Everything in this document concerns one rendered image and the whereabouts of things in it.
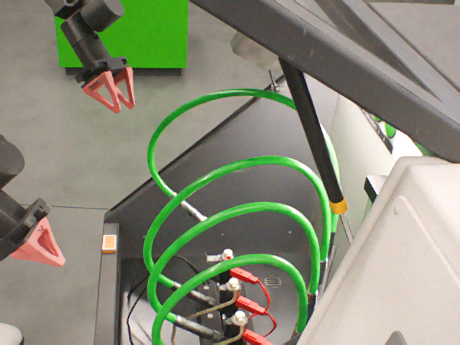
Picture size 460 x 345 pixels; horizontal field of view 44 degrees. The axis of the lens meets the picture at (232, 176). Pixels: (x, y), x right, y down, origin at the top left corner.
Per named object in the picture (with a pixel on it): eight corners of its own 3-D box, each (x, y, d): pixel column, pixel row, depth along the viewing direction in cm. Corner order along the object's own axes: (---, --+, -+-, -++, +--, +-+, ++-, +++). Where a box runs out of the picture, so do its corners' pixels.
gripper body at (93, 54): (130, 63, 116) (111, 31, 116) (99, 68, 107) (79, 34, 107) (109, 80, 119) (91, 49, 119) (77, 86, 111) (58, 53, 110)
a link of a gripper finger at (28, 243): (65, 272, 87) (16, 233, 84) (37, 292, 90) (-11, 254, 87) (79, 243, 93) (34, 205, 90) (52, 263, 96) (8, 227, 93)
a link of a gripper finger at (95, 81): (144, 99, 114) (120, 59, 114) (123, 105, 108) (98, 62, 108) (121, 116, 117) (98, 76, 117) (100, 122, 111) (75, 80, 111)
